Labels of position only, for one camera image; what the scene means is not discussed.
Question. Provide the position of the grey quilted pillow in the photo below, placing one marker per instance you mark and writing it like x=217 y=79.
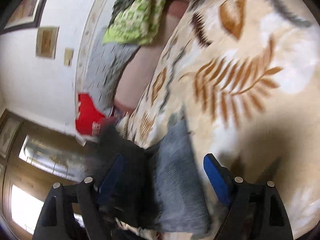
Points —
x=105 y=67

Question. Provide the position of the black cloth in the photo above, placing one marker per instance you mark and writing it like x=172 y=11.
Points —
x=125 y=152

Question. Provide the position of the green patterned cloth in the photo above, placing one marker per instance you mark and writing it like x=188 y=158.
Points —
x=135 y=17

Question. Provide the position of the leaf print blanket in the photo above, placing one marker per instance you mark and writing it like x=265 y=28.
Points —
x=250 y=80

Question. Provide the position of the red shopping bag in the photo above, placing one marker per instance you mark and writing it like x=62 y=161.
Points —
x=88 y=118

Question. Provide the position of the white headboard with floral trim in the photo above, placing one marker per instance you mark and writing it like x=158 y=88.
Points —
x=85 y=50

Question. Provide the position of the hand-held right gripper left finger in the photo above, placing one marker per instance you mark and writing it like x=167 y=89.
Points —
x=112 y=177

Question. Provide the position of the wooden framed wall picture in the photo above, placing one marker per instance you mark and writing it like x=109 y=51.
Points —
x=8 y=135

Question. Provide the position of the small gold wall picture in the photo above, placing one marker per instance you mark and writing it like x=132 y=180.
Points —
x=46 y=42
x=68 y=56

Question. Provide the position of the pink bolster pillow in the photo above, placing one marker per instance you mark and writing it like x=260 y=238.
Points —
x=140 y=70

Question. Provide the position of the wooden door with glass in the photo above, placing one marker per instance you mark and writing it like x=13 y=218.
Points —
x=37 y=160

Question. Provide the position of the blue denim pants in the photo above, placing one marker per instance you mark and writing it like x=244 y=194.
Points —
x=177 y=180

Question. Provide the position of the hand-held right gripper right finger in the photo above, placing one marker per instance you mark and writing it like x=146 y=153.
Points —
x=218 y=180

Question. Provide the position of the dark framed wall picture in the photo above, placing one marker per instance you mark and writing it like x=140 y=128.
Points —
x=23 y=5

